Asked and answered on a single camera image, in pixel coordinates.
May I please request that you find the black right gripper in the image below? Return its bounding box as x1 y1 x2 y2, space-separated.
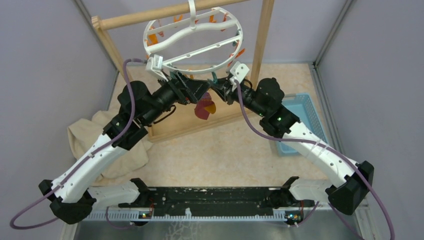
211 76 268 118

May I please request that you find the orange right clothes clip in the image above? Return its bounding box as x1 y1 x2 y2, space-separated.
229 40 246 59

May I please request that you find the white round clip hanger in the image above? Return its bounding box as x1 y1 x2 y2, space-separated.
143 0 244 75

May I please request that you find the light blue plastic basket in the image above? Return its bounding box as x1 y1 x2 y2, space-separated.
282 93 328 143

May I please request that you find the purple red striped sock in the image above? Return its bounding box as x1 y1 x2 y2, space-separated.
194 92 217 120

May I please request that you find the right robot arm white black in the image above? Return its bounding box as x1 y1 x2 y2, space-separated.
211 77 374 215

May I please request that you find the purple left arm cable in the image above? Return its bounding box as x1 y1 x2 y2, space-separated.
9 58 148 230

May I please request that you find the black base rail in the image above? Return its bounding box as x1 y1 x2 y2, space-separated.
79 186 365 223

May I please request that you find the wooden hanger stand frame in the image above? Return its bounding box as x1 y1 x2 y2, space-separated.
91 0 276 143

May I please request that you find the teal clothes clip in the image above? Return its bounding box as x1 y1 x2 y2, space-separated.
207 71 219 85

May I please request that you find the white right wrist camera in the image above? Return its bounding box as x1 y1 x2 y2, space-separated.
229 61 250 85

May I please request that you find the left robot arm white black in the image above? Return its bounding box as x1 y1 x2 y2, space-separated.
39 72 212 225

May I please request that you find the beige crumpled cloth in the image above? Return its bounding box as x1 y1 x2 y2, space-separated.
67 109 153 186

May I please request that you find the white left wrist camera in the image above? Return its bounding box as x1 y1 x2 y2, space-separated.
145 54 168 82

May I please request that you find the orange left clothes clip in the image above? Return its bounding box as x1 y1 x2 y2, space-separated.
145 31 164 47

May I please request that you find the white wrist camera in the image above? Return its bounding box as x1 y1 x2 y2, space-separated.
145 54 168 82
229 61 250 85

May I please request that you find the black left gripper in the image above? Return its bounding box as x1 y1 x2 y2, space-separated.
143 69 214 125

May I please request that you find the orange clothes clip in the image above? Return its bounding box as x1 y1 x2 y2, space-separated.
229 40 246 59
145 31 164 47

